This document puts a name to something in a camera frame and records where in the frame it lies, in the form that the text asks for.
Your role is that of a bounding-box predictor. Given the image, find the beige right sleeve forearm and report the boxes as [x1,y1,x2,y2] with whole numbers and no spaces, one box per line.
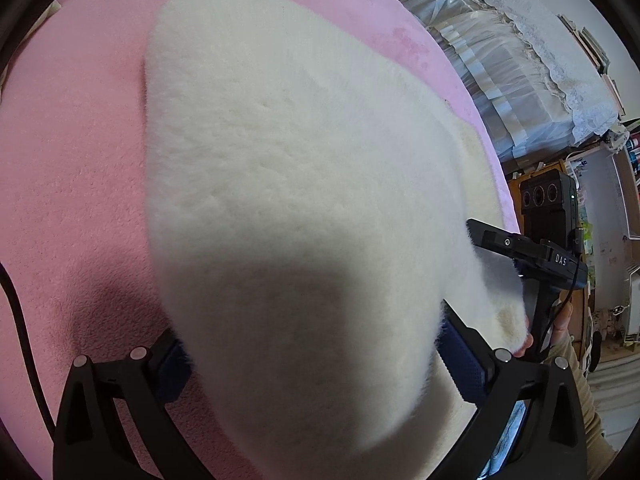
[547,330,616,479]

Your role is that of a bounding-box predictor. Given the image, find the books on covered furniture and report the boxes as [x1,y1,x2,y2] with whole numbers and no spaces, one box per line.
[558,14,626,117]

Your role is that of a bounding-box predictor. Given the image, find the person's right hand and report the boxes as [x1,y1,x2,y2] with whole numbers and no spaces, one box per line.
[513,301,575,361]

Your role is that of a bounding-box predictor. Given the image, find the white fluffy cardigan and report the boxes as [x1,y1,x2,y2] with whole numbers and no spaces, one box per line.
[145,0,526,479]

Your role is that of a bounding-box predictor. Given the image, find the pink bed blanket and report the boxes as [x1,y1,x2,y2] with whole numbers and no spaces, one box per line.
[0,0,522,480]

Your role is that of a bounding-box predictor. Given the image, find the white lace-covered furniture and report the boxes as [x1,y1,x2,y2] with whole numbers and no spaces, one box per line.
[399,0,618,168]

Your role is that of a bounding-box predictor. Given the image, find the black cable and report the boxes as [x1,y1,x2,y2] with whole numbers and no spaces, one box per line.
[0,261,59,441]

